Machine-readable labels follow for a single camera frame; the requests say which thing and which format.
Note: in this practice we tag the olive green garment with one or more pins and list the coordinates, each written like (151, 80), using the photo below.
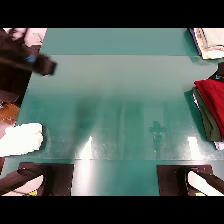
(208, 120)

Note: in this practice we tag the red garment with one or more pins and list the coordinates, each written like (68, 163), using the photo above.
(213, 96)

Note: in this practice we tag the black garment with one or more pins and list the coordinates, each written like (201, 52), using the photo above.
(220, 71)

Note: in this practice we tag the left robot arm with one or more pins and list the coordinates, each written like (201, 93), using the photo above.
(20, 61)

